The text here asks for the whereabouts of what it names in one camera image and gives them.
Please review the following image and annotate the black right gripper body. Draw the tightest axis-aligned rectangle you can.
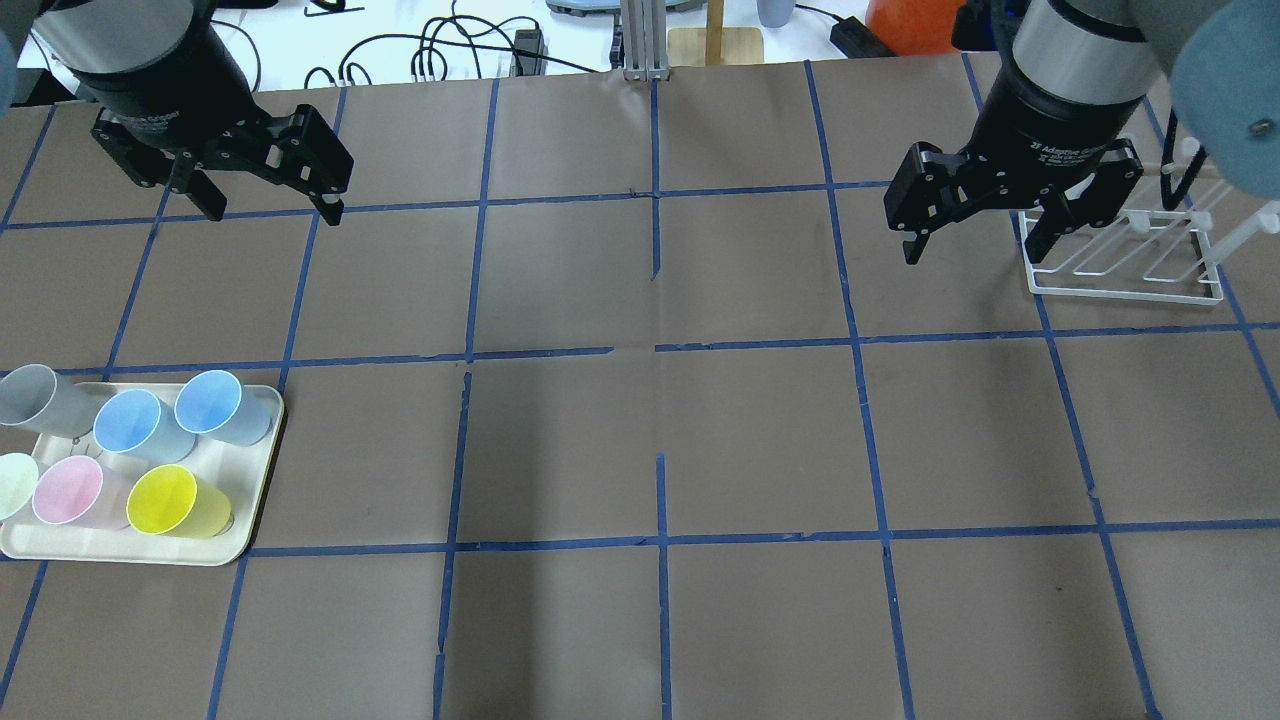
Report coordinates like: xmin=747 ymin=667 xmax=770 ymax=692
xmin=959 ymin=76 xmax=1140 ymax=214

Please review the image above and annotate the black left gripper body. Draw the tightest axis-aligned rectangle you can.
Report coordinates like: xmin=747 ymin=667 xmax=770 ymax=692
xmin=76 ymin=42 xmax=270 ymax=152

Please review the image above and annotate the light blue plastic cup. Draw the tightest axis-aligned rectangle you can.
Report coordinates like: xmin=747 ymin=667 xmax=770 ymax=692
xmin=93 ymin=389 xmax=198 ymax=465

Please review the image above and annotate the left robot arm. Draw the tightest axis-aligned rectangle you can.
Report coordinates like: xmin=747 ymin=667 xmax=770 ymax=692
xmin=35 ymin=1 xmax=355 ymax=225

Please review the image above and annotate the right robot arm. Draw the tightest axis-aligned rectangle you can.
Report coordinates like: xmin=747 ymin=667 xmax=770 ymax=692
xmin=884 ymin=1 xmax=1279 ymax=264

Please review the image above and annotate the grey plastic cup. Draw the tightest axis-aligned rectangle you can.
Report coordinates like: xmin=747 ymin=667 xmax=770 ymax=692
xmin=1 ymin=364 xmax=101 ymax=439

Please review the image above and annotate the yellow plastic cup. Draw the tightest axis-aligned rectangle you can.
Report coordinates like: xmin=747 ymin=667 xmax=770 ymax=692
xmin=125 ymin=464 xmax=234 ymax=541

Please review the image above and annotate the pink plastic cup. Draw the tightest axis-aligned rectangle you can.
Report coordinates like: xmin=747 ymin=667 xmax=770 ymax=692
xmin=31 ymin=456 xmax=133 ymax=530

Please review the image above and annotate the pale green plastic cup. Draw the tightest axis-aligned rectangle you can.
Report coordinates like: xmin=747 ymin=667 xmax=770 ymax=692
xmin=1 ymin=454 xmax=44 ymax=525

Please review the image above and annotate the orange object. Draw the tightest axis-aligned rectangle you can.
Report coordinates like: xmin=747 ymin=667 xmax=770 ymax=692
xmin=864 ymin=0 xmax=965 ymax=56

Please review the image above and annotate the black power adapter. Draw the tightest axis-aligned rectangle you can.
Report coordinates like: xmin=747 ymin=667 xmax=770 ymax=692
xmin=509 ymin=28 xmax=547 ymax=77

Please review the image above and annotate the wooden stand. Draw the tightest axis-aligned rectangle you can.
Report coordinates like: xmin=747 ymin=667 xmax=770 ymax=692
xmin=666 ymin=1 xmax=764 ymax=67

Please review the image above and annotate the cream plastic tray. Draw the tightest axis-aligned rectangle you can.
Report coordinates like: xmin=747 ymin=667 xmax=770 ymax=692
xmin=1 ymin=382 xmax=285 ymax=566

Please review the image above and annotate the white wire dish rack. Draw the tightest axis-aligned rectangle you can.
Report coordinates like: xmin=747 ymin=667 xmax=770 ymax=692
xmin=1023 ymin=137 xmax=1277 ymax=306

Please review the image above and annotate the aluminium frame post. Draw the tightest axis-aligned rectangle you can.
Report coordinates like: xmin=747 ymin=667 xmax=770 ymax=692
xmin=620 ymin=0 xmax=669 ymax=81

